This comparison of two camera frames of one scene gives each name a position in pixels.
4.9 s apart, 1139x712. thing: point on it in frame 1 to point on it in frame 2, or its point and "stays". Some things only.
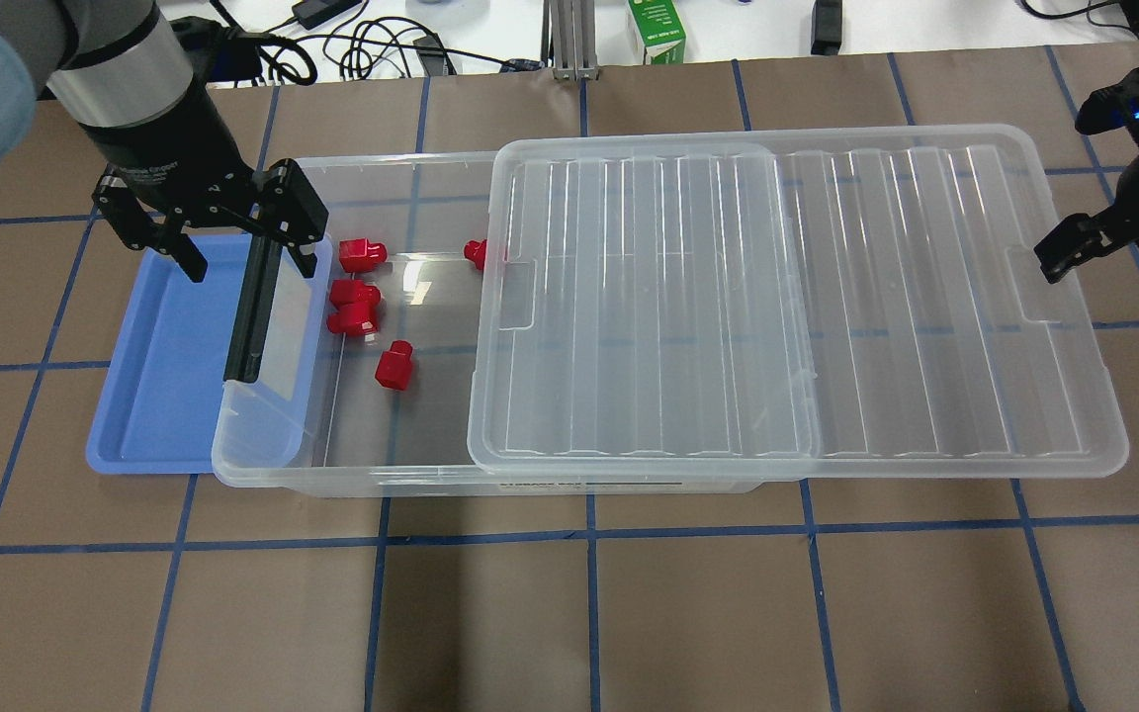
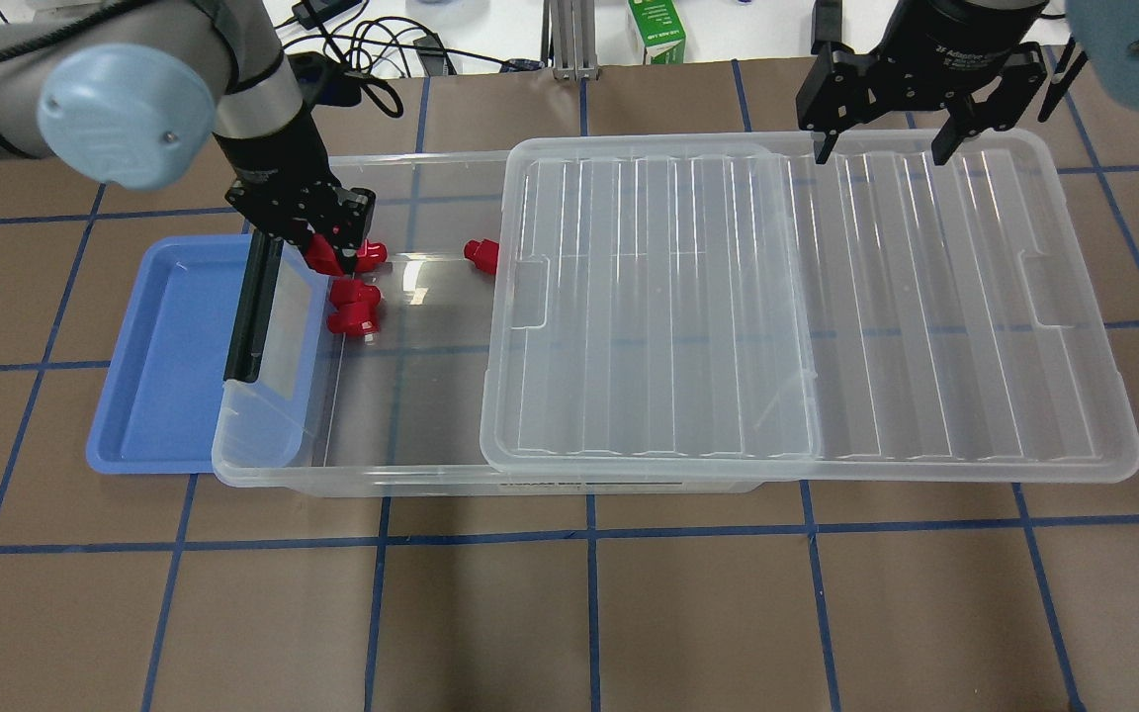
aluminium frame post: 569,39 stays
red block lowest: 394,366 to 320,256
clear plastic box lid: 809,302 stays
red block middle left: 352,291 stays
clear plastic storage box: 364,386 stays
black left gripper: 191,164 to 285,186
